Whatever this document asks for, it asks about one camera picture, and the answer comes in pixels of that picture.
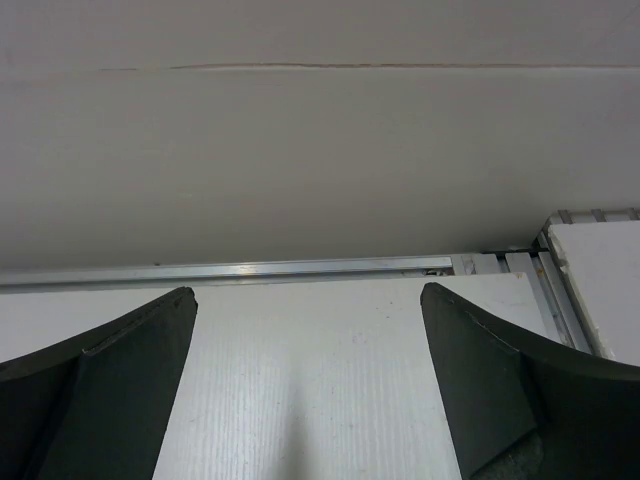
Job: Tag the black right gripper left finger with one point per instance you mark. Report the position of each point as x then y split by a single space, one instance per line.
97 405

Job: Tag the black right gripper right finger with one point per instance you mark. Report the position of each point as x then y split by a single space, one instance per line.
521 406

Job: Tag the white foam panel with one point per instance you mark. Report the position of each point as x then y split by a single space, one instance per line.
600 260

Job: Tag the aluminium rail right edge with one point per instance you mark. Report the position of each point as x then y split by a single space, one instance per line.
548 271

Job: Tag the aluminium rail edge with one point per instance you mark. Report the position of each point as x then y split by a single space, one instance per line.
548 271
226 271

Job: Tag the aluminium rail back edge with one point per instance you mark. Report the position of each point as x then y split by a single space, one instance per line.
226 271

